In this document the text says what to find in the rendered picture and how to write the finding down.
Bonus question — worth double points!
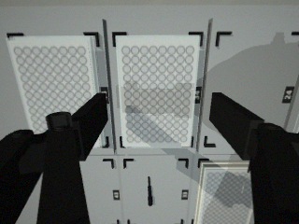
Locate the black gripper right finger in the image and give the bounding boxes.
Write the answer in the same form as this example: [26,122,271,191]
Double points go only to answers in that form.
[209,92,299,224]

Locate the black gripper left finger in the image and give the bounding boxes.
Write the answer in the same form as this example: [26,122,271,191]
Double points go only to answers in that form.
[0,93,108,224]

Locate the light grey deck plate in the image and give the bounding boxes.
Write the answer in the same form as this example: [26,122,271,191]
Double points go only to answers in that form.
[0,5,299,224]

